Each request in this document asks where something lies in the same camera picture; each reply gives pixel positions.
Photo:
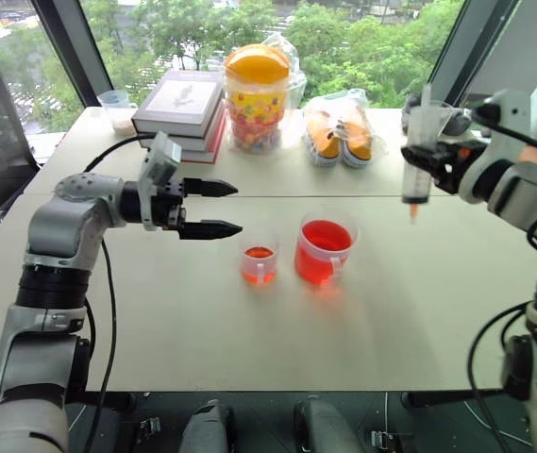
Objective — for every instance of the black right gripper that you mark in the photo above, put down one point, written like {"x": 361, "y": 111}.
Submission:
{"x": 457, "y": 165}

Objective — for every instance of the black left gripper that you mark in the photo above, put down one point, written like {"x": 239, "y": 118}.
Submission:
{"x": 169, "y": 207}

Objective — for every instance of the clear plastic syringe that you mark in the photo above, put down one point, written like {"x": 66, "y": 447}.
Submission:
{"x": 420, "y": 127}

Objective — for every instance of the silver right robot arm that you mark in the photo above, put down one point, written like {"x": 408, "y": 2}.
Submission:
{"x": 523, "y": 193}

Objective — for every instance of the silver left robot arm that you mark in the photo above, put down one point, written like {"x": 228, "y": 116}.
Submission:
{"x": 51, "y": 226}

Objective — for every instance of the clear plastic cup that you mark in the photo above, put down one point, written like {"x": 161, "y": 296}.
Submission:
{"x": 443, "y": 118}

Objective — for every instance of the small cup with red liquid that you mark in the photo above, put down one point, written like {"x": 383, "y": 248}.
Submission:
{"x": 258, "y": 269}

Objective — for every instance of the large cup with red liquid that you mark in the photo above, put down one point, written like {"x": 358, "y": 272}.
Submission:
{"x": 317, "y": 264}

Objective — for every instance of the dark grey object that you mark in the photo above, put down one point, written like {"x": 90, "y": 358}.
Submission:
{"x": 459, "y": 123}

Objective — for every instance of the thin red cover book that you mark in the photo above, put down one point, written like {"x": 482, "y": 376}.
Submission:
{"x": 202, "y": 158}

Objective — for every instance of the white book with red edge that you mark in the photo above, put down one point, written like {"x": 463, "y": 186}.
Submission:
{"x": 206, "y": 141}

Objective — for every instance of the yellow canvas shoe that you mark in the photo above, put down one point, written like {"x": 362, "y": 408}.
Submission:
{"x": 357, "y": 141}
{"x": 327, "y": 141}

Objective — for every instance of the clear bag holding shoes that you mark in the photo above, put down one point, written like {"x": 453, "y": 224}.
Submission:
{"x": 339, "y": 127}

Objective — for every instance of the grey hardcover book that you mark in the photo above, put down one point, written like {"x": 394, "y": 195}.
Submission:
{"x": 176, "y": 101}

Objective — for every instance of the candy jar with orange lid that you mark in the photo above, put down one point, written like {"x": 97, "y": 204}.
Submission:
{"x": 255, "y": 104}

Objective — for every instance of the crumpled clear plastic bag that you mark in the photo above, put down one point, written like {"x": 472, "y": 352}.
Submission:
{"x": 294, "y": 80}

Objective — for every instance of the dark rounded robot leg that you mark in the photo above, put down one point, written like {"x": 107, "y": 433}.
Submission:
{"x": 327, "y": 427}
{"x": 209, "y": 429}

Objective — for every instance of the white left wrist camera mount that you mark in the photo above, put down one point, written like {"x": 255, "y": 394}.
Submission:
{"x": 160, "y": 158}

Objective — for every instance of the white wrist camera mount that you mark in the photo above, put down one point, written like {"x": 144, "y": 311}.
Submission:
{"x": 508, "y": 122}
{"x": 160, "y": 158}

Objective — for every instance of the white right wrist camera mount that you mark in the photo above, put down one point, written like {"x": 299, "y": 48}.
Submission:
{"x": 508, "y": 122}

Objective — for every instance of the dark window frame post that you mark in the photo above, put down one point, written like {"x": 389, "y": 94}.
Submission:
{"x": 473, "y": 42}
{"x": 72, "y": 47}

